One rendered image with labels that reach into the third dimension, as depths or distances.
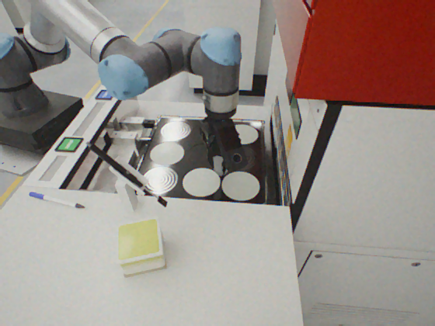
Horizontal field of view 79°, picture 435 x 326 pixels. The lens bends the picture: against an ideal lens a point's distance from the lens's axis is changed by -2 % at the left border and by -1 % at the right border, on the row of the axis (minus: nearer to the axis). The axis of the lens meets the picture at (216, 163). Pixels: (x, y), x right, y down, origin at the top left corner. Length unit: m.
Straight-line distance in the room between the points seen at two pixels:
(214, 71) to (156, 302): 0.41
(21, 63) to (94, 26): 0.57
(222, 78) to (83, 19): 0.26
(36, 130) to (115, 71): 0.60
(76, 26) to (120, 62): 0.12
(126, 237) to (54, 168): 0.36
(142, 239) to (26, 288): 0.22
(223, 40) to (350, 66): 0.21
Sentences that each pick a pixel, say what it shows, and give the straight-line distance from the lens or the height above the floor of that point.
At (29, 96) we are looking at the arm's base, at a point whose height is 0.97.
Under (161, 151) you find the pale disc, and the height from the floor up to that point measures 0.90.
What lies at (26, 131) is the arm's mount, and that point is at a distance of 1.05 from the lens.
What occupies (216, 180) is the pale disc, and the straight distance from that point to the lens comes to 0.71.
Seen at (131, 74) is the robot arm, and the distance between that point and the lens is 0.48.
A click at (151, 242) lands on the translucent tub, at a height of 1.03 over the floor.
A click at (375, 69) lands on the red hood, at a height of 1.28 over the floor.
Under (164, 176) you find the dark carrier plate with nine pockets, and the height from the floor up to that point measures 0.90.
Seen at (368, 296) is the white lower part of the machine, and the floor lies 0.50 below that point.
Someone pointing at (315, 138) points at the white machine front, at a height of 1.16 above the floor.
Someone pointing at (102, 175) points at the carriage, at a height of 0.88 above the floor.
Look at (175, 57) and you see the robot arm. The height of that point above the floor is 1.22.
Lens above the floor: 1.43
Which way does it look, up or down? 45 degrees down
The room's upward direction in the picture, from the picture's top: straight up
